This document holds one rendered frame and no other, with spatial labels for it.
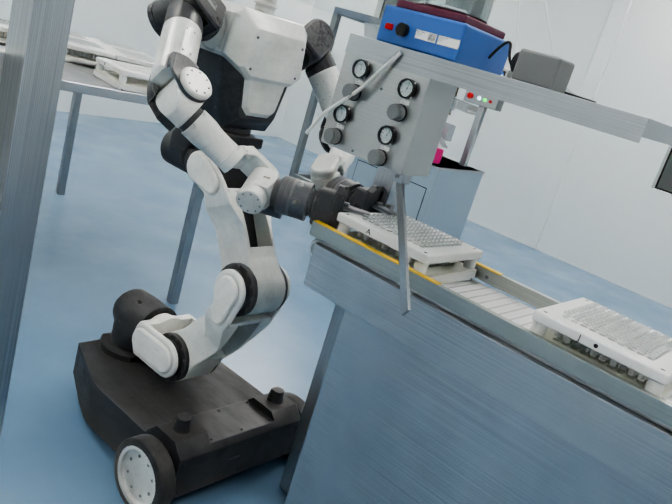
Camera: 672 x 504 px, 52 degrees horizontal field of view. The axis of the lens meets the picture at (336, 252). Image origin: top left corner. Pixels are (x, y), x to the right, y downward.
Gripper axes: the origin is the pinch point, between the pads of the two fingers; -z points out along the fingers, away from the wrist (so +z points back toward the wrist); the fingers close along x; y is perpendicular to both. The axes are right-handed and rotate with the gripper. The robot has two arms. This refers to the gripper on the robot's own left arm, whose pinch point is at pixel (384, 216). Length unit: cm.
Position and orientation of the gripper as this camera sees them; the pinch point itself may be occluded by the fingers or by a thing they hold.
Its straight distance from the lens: 166.8
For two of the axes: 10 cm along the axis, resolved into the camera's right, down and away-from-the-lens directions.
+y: -7.2, -0.1, -6.9
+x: -2.7, 9.2, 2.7
